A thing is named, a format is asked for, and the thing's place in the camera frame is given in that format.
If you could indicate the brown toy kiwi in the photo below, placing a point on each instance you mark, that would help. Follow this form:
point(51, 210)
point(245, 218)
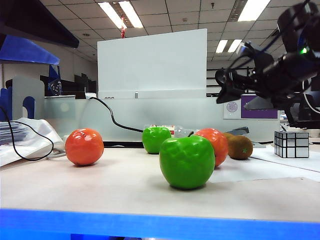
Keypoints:
point(241, 148)
point(228, 135)

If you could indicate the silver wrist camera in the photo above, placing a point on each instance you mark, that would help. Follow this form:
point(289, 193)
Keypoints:
point(246, 48)

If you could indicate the black mesh office chair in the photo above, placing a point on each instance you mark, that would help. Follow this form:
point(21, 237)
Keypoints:
point(300, 117)

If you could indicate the frosted glass desk partition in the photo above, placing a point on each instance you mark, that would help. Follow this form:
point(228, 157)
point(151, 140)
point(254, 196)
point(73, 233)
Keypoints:
point(175, 112)

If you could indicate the fluorescent ceiling light panel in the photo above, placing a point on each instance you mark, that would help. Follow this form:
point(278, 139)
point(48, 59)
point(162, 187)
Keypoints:
point(121, 15)
point(252, 10)
point(228, 46)

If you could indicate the purple and white name sign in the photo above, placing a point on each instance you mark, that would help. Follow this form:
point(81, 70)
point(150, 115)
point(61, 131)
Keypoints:
point(232, 107)

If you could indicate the black shelf rack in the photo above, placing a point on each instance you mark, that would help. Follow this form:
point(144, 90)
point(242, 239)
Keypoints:
point(212, 85)

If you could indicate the blue crystal trophy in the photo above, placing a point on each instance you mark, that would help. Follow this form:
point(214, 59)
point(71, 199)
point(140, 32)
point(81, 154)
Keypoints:
point(55, 81)

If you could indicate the grey metal bookend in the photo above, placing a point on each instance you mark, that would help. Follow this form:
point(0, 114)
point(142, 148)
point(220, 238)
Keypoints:
point(27, 87)

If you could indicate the shiny orange toy tangerine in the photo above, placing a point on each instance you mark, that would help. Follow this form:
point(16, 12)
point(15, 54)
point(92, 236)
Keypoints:
point(220, 147)
point(85, 147)

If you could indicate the red hanging ornament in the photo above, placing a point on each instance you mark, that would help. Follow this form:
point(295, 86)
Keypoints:
point(122, 31)

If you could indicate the silver mirror puzzle cube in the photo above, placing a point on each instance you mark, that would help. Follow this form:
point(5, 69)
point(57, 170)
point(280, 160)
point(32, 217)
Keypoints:
point(292, 145)

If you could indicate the white board panel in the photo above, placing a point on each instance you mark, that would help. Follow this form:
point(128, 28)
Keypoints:
point(152, 65)

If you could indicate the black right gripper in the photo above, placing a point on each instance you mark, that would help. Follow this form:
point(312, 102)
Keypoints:
point(246, 82)

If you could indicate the green plastic apple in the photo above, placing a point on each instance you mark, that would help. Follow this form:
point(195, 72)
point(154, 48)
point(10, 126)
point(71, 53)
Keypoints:
point(187, 162)
point(153, 140)

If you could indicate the white printed bag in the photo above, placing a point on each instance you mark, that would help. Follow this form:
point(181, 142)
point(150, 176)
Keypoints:
point(40, 132)

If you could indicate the blue bookend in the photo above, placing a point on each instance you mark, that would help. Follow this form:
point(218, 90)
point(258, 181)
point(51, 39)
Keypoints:
point(5, 102)

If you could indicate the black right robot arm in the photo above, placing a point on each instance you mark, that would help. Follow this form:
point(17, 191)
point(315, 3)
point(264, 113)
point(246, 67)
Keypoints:
point(295, 65)

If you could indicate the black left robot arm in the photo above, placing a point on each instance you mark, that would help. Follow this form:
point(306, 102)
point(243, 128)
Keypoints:
point(30, 17)

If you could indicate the white paper sheet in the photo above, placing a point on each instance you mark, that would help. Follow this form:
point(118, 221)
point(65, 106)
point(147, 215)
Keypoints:
point(300, 162)
point(240, 172)

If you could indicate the blue tape strip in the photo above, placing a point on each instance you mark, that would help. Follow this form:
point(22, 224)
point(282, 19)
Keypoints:
point(160, 225)

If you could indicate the grey stapler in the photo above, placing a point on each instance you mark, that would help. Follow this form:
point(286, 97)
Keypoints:
point(240, 130)

